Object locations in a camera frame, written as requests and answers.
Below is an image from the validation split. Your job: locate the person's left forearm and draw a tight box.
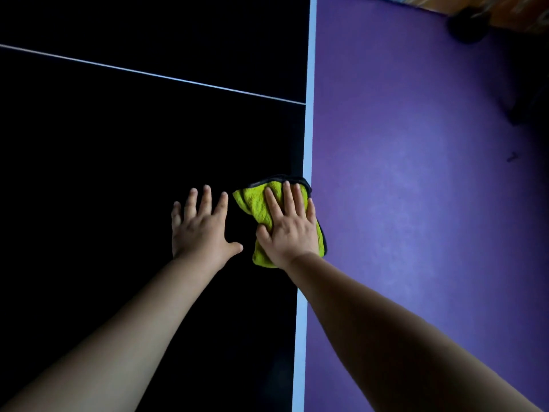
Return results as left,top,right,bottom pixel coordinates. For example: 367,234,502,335
0,252,221,412

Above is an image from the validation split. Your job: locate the person's right forearm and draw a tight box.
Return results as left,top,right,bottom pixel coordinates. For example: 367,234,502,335
281,252,543,412

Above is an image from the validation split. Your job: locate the person's left hand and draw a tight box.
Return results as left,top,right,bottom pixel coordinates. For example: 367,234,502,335
171,185,244,271

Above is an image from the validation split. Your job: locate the black round object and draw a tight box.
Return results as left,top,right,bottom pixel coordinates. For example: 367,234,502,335
446,6,492,44

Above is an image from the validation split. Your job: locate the yellow-green microfiber cloth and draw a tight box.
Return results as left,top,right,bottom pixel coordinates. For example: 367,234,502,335
232,175,328,269

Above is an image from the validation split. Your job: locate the person's right hand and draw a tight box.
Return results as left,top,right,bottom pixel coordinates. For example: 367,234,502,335
256,181,321,271

